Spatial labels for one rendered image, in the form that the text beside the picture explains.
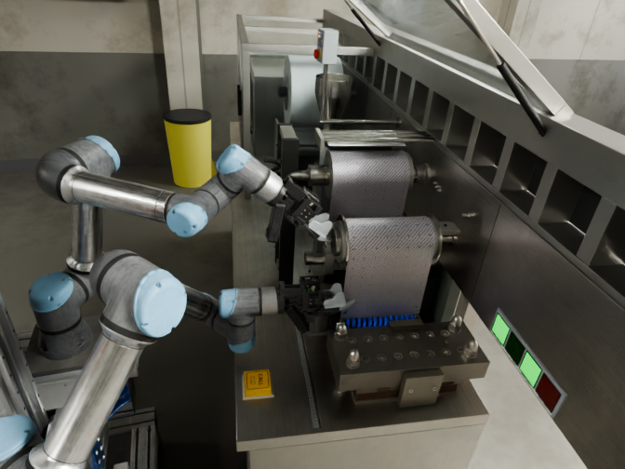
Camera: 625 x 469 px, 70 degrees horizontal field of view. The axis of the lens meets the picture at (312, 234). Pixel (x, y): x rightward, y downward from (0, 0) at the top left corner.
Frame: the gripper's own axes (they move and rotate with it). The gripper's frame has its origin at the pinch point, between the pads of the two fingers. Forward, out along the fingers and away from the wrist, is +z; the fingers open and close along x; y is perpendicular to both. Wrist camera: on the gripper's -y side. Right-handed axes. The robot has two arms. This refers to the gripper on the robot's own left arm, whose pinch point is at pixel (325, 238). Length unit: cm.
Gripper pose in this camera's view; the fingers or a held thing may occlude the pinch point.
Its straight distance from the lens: 120.6
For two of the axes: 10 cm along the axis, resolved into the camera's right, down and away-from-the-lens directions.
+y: 6.8, -6.8, -2.8
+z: 7.2, 5.2, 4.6
